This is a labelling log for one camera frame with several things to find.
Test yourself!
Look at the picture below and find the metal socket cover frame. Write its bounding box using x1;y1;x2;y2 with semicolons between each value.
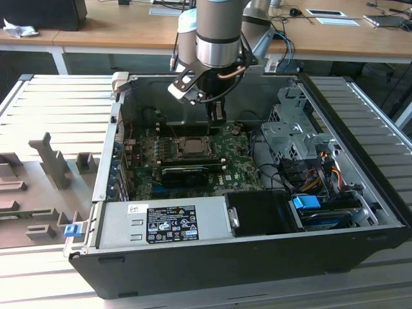
177;137;214;156

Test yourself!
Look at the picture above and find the silver CPU green edge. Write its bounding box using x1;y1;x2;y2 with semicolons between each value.
183;140;207;153

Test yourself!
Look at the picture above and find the CPU socket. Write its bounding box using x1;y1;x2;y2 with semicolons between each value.
174;136;217;161

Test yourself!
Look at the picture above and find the long black RAM slot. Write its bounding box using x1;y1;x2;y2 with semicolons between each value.
162;156;227;169

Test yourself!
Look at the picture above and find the green motherboard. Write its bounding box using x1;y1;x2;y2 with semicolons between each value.
128;124;268;200

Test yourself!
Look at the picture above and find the beige plastic latch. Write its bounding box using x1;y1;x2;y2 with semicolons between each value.
111;71;130;95

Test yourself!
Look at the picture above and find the silver perforated drive cage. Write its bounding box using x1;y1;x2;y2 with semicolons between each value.
260;85;339;162

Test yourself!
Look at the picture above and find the black graphics card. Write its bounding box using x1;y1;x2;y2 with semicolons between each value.
160;165;211;189

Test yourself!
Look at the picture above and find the wooden desk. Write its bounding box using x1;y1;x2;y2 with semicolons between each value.
0;0;412;77

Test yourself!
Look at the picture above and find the hard disk in blue carrier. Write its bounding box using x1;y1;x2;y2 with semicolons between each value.
291;194;363;232

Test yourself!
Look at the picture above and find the silver power supply with label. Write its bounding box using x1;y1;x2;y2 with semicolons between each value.
98;195;234;250

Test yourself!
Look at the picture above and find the black computer box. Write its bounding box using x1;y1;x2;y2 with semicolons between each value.
0;0;88;32

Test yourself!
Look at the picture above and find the black and silver PC case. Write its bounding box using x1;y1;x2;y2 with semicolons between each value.
62;72;412;300

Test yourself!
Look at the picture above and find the crumpled white paper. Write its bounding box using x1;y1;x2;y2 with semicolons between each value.
3;17;40;39

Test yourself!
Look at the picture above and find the grey parts rack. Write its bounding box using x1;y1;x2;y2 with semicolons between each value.
0;131;101;250

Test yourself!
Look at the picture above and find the green RAM stick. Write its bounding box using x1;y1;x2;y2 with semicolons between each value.
0;209;54;221

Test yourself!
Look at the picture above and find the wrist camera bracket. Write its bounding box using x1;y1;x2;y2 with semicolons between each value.
167;68;207;106

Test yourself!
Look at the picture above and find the white desk cable hatch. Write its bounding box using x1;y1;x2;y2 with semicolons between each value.
149;6;182;17
304;8;348;17
316;17;364;27

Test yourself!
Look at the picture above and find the yellow power wire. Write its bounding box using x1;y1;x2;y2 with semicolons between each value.
330;160;343;194

